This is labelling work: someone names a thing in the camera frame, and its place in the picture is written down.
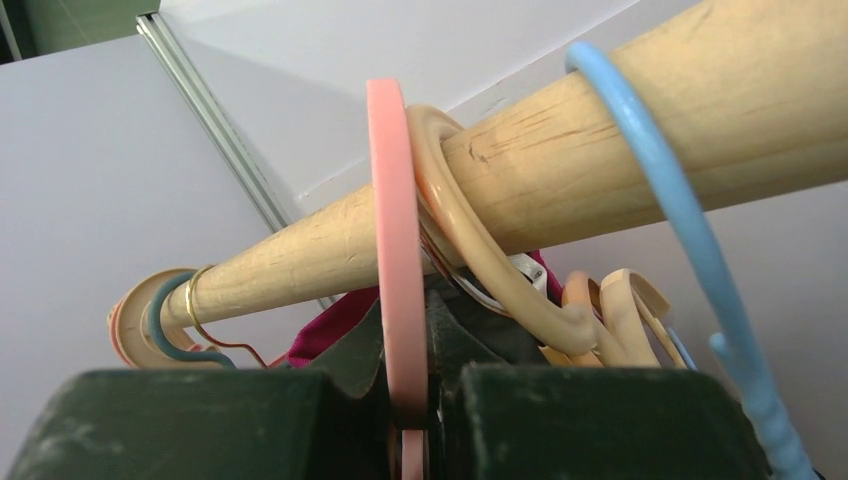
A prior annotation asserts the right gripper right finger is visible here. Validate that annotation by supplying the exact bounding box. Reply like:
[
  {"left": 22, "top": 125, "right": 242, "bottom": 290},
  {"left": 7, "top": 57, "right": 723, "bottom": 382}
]
[{"left": 425, "top": 290, "right": 505, "bottom": 479}]

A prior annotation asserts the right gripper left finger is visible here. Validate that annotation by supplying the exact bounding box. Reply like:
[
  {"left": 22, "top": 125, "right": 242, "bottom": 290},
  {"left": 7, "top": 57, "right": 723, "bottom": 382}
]
[{"left": 309, "top": 302, "right": 391, "bottom": 479}]

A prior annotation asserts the magenta skirt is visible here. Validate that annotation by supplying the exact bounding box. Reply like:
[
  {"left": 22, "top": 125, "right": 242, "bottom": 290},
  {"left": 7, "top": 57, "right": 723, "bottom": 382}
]
[{"left": 271, "top": 274, "right": 548, "bottom": 368}]

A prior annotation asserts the light blue hanger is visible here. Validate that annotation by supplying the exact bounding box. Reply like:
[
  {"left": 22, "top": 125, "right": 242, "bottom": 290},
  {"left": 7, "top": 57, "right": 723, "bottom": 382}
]
[{"left": 565, "top": 42, "right": 818, "bottom": 479}]

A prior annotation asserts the light wooden hanger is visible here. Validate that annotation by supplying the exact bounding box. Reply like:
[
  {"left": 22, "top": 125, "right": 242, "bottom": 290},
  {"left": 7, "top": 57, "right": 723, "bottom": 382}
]
[{"left": 406, "top": 105, "right": 596, "bottom": 355}]

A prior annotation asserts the teal blue hanger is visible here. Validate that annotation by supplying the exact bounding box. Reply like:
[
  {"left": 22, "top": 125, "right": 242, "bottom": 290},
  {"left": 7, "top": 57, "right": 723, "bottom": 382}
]
[{"left": 145, "top": 271, "right": 238, "bottom": 371}]

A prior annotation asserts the cream hanger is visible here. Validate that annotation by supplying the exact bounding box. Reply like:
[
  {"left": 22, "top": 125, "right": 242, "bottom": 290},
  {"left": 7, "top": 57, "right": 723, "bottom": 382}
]
[{"left": 107, "top": 268, "right": 189, "bottom": 369}]

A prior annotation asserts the pink plastic hanger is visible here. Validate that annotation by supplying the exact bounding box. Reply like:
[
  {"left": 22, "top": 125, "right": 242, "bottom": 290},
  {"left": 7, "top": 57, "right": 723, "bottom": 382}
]
[{"left": 108, "top": 291, "right": 190, "bottom": 369}]

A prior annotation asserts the wooden hanger rack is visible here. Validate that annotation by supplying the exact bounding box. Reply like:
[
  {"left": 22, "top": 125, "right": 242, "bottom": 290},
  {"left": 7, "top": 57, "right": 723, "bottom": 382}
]
[{"left": 160, "top": 1, "right": 847, "bottom": 322}]

